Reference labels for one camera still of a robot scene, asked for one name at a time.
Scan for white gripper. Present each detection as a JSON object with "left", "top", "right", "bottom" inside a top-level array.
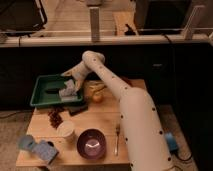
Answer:
[{"left": 61, "top": 62, "right": 90, "bottom": 92}]

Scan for grey white towel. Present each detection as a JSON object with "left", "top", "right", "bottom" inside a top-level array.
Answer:
[{"left": 59, "top": 79, "right": 78, "bottom": 101}]

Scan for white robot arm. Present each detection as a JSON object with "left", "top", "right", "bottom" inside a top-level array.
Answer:
[{"left": 62, "top": 51, "right": 175, "bottom": 171}]

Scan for green plastic tray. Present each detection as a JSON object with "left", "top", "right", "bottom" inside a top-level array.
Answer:
[{"left": 30, "top": 74, "right": 84, "bottom": 108}]

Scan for yellow toy food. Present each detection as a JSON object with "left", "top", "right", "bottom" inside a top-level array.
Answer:
[{"left": 85, "top": 81, "right": 106, "bottom": 103}]

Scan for dark red dried chilies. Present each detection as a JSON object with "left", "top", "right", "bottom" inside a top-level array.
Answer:
[{"left": 48, "top": 107, "right": 64, "bottom": 129}]

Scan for white cup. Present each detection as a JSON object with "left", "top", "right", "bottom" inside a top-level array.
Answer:
[{"left": 56, "top": 121, "right": 75, "bottom": 139}]

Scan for wooden table board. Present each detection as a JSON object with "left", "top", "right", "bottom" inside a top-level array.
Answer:
[{"left": 15, "top": 78, "right": 148, "bottom": 168}]

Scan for purple bowl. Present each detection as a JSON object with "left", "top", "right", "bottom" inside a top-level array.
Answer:
[{"left": 77, "top": 129, "right": 106, "bottom": 160}]

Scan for silver fork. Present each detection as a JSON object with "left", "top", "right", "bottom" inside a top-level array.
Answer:
[{"left": 114, "top": 124, "right": 120, "bottom": 156}]

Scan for black monitor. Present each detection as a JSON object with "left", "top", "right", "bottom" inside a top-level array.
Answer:
[{"left": 0, "top": 0, "right": 47, "bottom": 32}]

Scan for blue device on floor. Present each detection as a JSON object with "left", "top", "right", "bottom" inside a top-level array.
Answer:
[{"left": 165, "top": 133, "right": 178, "bottom": 152}]

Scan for white slanted post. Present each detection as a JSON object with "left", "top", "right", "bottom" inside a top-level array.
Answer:
[{"left": 181, "top": 5, "right": 205, "bottom": 40}]

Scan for white horizontal rail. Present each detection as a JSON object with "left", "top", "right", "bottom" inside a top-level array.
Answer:
[{"left": 0, "top": 33, "right": 213, "bottom": 48}]

